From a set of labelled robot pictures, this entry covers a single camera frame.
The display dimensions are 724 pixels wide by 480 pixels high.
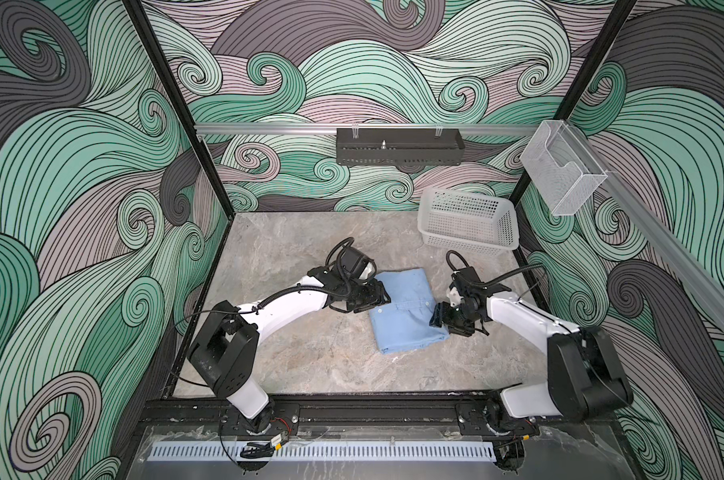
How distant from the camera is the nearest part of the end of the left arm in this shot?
0.62 metres

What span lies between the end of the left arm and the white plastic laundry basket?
1.29 feet

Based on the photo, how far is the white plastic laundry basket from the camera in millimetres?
1057
